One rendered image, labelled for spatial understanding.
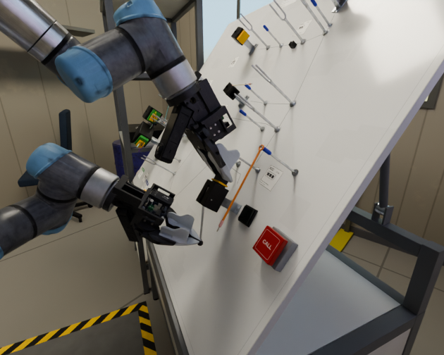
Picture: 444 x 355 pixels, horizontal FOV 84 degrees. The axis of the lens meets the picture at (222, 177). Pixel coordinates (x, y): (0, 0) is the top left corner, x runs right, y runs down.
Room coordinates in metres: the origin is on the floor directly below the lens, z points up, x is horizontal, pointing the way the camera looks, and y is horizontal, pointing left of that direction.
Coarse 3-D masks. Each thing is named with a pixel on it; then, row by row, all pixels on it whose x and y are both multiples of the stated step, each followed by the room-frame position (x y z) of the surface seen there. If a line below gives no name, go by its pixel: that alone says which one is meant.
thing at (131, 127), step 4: (132, 124) 1.76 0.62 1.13; (136, 124) 1.76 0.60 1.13; (148, 124) 1.76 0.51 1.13; (160, 124) 1.76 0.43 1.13; (128, 128) 1.57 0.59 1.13; (132, 128) 1.57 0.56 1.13; (136, 128) 1.57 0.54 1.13; (156, 128) 1.57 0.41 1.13; (160, 128) 1.57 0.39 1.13; (132, 132) 1.44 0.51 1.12; (156, 132) 1.49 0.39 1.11; (160, 132) 1.50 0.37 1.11; (132, 136) 1.43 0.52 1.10; (152, 136) 1.48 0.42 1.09; (156, 136) 1.49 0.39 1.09
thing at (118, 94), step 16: (112, 0) 1.66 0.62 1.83; (128, 0) 1.66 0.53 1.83; (160, 0) 1.66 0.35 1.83; (176, 0) 1.66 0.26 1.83; (192, 0) 1.61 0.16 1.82; (112, 16) 1.37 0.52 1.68; (176, 16) 1.93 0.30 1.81; (176, 32) 2.06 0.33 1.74; (144, 80) 1.98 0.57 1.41; (128, 144) 1.37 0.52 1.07; (128, 160) 1.36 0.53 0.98; (128, 176) 1.36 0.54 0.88; (144, 240) 1.66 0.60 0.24; (144, 256) 1.37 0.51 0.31; (144, 272) 1.37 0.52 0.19; (144, 288) 1.36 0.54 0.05
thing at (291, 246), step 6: (276, 228) 0.39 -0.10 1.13; (282, 234) 0.37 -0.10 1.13; (288, 240) 0.35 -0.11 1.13; (288, 246) 0.35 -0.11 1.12; (294, 246) 0.35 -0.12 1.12; (282, 252) 0.35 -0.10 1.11; (288, 252) 0.34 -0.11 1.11; (282, 258) 0.34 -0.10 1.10; (288, 258) 0.34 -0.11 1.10; (276, 264) 0.34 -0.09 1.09; (282, 264) 0.34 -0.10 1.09; (276, 270) 0.33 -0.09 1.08
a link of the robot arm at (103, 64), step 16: (112, 32) 0.43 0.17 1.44; (80, 48) 0.39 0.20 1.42; (96, 48) 0.40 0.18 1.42; (112, 48) 0.41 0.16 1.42; (128, 48) 0.42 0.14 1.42; (64, 64) 0.37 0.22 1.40; (80, 64) 0.38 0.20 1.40; (96, 64) 0.39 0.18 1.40; (112, 64) 0.40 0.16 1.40; (128, 64) 0.42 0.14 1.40; (144, 64) 0.45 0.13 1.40; (64, 80) 0.41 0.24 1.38; (80, 80) 0.37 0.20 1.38; (96, 80) 0.39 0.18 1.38; (112, 80) 0.40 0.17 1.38; (128, 80) 0.44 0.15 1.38; (80, 96) 0.40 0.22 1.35; (96, 96) 0.40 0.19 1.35
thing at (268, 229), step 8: (264, 232) 0.38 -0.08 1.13; (272, 232) 0.37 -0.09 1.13; (264, 240) 0.37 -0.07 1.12; (272, 240) 0.36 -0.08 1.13; (280, 240) 0.34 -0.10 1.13; (256, 248) 0.37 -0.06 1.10; (264, 248) 0.36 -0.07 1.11; (272, 248) 0.35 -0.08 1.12; (280, 248) 0.34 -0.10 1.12; (264, 256) 0.34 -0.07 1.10; (272, 256) 0.33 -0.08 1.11; (272, 264) 0.33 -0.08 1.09
